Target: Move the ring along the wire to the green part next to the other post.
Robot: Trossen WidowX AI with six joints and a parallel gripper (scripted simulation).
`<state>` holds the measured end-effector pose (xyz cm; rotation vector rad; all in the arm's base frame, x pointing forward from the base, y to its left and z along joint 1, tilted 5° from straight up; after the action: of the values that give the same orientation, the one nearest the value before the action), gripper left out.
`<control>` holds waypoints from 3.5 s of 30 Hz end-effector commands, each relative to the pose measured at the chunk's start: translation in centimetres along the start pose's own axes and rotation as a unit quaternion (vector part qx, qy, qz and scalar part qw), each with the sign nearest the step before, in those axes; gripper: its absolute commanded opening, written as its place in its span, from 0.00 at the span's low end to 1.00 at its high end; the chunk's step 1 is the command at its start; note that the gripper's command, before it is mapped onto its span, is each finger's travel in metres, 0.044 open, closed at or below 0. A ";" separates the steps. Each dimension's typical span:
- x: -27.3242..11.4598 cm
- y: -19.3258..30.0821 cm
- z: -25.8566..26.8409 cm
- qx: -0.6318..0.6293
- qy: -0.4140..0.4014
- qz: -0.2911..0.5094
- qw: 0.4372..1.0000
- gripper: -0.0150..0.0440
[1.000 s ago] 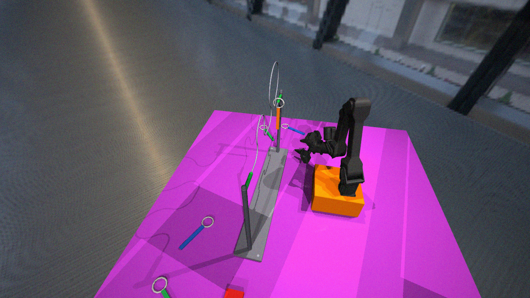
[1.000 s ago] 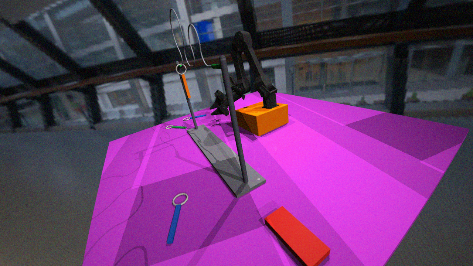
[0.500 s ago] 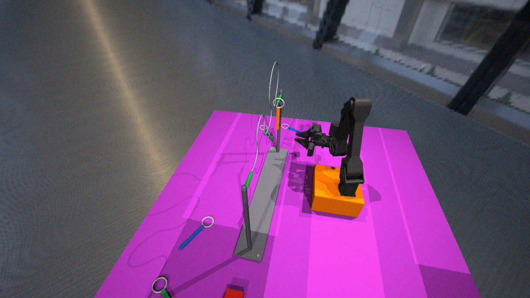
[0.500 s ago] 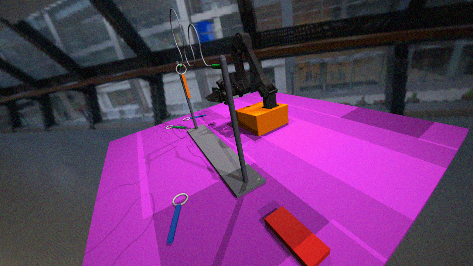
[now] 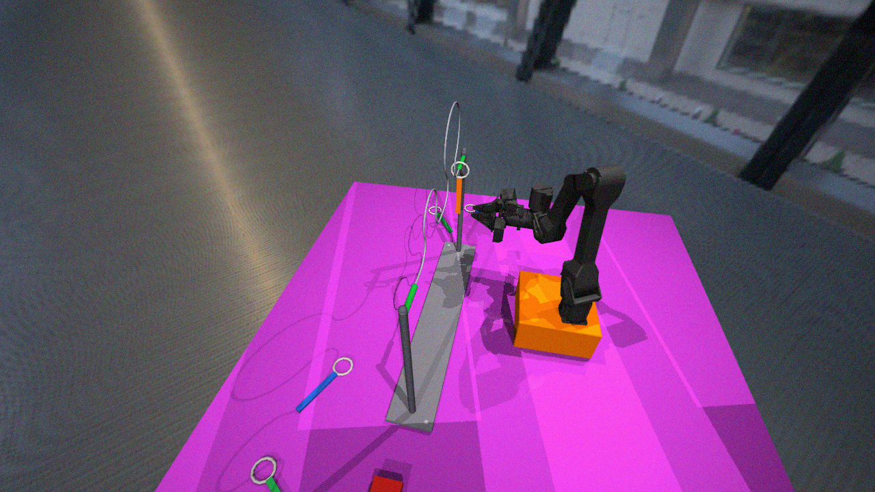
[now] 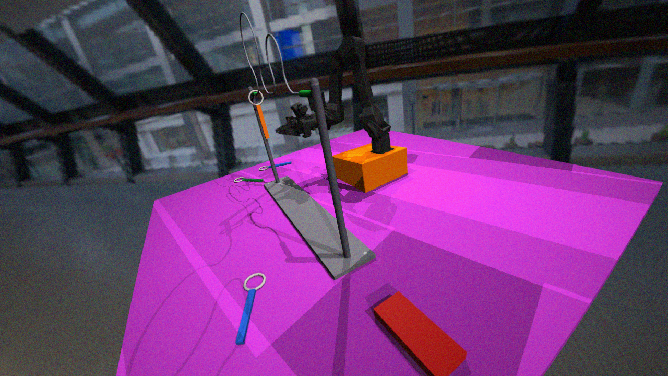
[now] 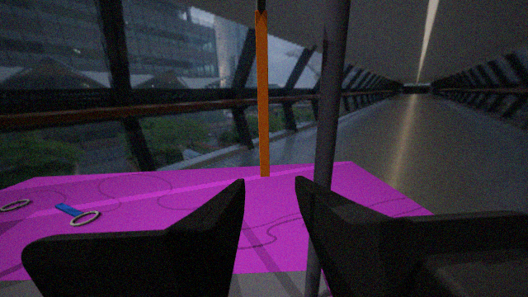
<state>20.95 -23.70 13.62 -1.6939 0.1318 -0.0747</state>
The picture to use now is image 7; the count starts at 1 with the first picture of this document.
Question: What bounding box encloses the orange bar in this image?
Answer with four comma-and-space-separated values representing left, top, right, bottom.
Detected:
255, 0, 270, 177

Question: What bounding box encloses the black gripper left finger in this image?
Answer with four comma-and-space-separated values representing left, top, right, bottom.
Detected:
21, 178, 245, 297

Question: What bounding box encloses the blue flat handle with white ring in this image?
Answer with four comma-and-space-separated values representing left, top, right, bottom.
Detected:
55, 203, 100, 226

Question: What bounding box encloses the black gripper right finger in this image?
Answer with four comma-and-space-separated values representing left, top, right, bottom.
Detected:
295, 176, 528, 297

